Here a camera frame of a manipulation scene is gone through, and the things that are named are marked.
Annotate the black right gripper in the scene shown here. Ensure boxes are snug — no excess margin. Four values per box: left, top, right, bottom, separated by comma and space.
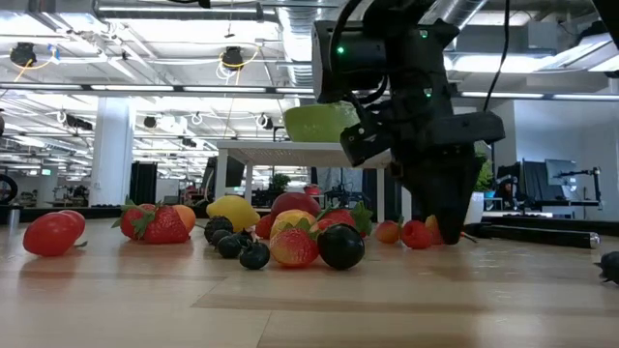
386, 72, 508, 247

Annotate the small orange apricot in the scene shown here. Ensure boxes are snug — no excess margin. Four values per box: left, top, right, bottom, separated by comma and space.
424, 214, 445, 247
171, 203, 198, 234

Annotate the green plant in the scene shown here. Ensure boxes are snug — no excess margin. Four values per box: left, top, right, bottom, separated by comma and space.
464, 142, 495, 226

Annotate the black plum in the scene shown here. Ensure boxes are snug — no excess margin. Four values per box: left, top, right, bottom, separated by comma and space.
316, 222, 368, 272

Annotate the green colander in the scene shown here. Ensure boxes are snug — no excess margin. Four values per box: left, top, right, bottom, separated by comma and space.
282, 100, 362, 144

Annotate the monitor on black arm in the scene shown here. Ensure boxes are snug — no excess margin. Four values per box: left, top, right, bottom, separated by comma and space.
544, 158, 604, 210

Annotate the person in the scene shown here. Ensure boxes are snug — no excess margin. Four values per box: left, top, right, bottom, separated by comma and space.
496, 174, 519, 210

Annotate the black kitchen knife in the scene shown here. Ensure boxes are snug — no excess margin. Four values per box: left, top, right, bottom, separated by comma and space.
461, 220, 603, 251

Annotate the dark red apple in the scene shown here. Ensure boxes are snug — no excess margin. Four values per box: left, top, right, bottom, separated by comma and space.
270, 191, 323, 219

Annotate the pale yellow-red strawberry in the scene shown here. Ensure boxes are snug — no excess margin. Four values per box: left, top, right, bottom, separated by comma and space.
269, 226, 321, 270

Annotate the small background potted plant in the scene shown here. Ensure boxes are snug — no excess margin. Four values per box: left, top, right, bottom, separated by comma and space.
268, 172, 293, 195

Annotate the white perforated riser shelf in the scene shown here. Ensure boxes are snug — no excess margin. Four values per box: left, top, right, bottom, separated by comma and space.
215, 139, 414, 226

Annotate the small red cherry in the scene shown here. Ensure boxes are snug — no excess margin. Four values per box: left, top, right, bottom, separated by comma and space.
254, 213, 277, 241

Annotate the long ceiling light strip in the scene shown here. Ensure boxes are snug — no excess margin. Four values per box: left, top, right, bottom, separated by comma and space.
0, 81, 619, 102

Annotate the black partition screen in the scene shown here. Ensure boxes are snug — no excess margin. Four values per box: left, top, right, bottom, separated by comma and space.
129, 159, 160, 208

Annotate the white building column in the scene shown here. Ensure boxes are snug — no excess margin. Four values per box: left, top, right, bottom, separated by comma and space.
88, 95, 137, 208

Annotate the red cherry tomato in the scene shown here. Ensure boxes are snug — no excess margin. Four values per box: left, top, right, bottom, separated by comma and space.
21, 211, 80, 258
60, 208, 88, 239

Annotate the black round wheel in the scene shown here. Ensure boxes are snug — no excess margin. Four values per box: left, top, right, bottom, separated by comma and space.
0, 173, 20, 206

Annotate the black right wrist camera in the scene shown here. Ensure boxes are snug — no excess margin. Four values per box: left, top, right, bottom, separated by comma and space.
338, 121, 394, 169

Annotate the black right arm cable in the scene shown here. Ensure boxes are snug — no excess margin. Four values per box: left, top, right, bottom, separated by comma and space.
482, 0, 513, 113

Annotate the silver spiral air duct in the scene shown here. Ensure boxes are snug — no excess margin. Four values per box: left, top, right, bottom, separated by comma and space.
276, 0, 331, 106

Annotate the black ceiling cord reel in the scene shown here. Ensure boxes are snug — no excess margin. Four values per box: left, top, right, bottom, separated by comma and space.
221, 44, 247, 73
9, 41, 38, 68

